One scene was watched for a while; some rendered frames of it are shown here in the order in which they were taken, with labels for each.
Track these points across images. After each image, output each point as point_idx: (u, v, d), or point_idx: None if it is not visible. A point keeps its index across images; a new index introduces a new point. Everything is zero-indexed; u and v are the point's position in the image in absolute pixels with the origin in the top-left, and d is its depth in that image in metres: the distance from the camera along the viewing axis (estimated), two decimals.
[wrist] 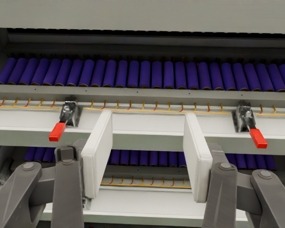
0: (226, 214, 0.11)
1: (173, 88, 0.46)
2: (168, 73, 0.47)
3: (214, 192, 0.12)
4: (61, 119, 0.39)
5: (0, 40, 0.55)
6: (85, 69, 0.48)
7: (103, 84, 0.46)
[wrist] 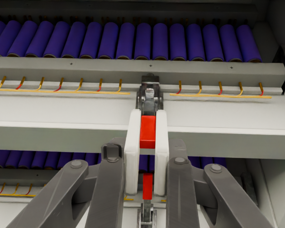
0: (188, 207, 0.11)
1: (57, 57, 0.31)
2: (55, 35, 0.32)
3: (173, 187, 0.13)
4: None
5: None
6: None
7: None
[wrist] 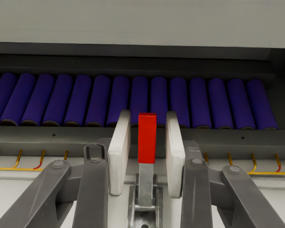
0: (202, 209, 0.11)
1: (37, 123, 0.26)
2: (36, 94, 0.28)
3: (189, 188, 0.12)
4: None
5: None
6: None
7: None
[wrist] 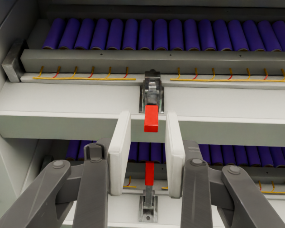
0: (202, 209, 0.11)
1: None
2: (271, 33, 0.36)
3: (189, 188, 0.12)
4: (149, 101, 0.27)
5: (37, 3, 0.42)
6: (159, 30, 0.36)
7: (187, 48, 0.34)
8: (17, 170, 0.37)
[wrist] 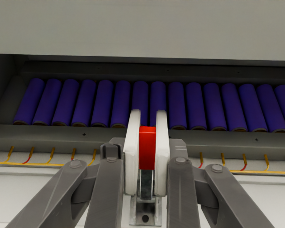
0: (189, 207, 0.11)
1: None
2: None
3: (174, 187, 0.13)
4: (143, 174, 0.22)
5: (12, 57, 0.36)
6: (157, 99, 0.30)
7: (191, 125, 0.28)
8: None
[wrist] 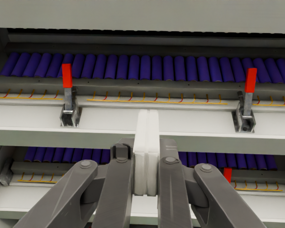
0: (180, 207, 0.11)
1: None
2: (168, 66, 0.48)
3: (165, 187, 0.13)
4: (66, 94, 0.41)
5: (0, 40, 0.55)
6: (87, 63, 0.49)
7: (104, 78, 0.47)
8: None
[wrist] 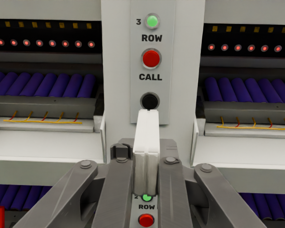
0: (180, 207, 0.11)
1: None
2: None
3: (165, 187, 0.13)
4: None
5: None
6: None
7: None
8: None
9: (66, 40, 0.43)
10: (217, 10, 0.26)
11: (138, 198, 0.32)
